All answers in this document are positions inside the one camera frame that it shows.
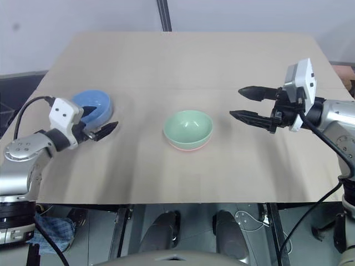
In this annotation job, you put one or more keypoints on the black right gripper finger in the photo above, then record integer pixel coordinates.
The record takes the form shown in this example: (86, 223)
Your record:
(256, 93)
(251, 117)

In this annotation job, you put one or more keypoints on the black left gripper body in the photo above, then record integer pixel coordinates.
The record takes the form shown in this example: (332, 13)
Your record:
(81, 130)

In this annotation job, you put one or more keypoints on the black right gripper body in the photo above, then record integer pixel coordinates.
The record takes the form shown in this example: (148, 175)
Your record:
(285, 110)

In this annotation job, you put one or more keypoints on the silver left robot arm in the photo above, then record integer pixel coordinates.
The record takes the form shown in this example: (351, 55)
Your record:
(22, 149)

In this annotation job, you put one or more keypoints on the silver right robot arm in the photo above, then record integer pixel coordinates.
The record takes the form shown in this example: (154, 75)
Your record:
(335, 113)

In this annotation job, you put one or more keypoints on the blue bowl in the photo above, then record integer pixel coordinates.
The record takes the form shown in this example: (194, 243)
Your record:
(94, 99)

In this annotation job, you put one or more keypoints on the green bowl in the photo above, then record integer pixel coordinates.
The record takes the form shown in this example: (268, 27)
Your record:
(188, 130)

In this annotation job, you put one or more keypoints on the pink bowl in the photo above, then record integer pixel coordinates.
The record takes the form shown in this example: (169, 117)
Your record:
(188, 150)

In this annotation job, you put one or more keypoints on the dark furniture piece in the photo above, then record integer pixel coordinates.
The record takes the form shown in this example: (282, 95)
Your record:
(16, 91)

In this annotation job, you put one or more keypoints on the black table leg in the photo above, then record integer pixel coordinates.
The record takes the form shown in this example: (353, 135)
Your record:
(122, 230)
(276, 230)

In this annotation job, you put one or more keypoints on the silver metal plate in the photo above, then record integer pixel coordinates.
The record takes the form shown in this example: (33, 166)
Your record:
(248, 219)

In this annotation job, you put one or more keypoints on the blue checked cloth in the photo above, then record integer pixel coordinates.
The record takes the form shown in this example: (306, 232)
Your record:
(55, 230)

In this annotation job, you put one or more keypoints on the dark rounded shape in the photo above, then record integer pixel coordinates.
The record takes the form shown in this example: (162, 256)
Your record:
(162, 230)

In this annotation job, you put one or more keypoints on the grey robot torso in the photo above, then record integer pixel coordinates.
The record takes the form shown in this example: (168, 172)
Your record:
(172, 259)

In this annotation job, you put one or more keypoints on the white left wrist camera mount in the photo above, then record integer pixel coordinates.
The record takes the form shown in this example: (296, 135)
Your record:
(65, 112)

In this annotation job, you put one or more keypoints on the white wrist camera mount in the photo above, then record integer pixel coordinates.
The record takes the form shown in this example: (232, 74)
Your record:
(306, 77)
(65, 112)

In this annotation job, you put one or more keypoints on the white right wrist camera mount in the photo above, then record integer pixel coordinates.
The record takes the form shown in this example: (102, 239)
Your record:
(306, 77)

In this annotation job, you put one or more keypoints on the dark vertical post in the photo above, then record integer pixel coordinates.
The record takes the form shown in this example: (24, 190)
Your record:
(166, 15)

